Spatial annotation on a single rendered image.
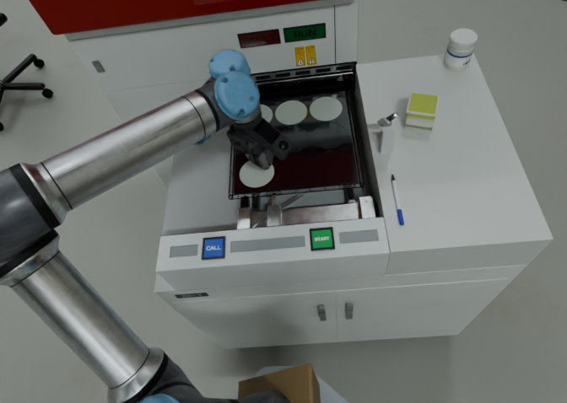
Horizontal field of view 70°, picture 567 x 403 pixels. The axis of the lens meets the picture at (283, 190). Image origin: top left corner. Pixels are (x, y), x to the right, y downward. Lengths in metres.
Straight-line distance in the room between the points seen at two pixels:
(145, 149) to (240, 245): 0.45
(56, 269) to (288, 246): 0.49
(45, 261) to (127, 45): 0.76
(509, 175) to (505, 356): 1.02
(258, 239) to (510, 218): 0.58
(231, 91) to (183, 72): 0.70
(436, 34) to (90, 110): 2.35
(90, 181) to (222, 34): 0.74
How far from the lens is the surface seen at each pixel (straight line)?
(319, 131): 1.23
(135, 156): 0.62
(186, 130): 0.64
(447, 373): 1.90
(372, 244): 0.97
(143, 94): 1.44
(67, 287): 0.74
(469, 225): 1.02
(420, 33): 3.06
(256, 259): 0.97
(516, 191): 1.10
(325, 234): 0.97
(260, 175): 1.16
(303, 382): 0.75
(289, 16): 1.20
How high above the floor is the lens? 1.84
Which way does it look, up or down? 57 degrees down
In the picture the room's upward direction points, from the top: 13 degrees counter-clockwise
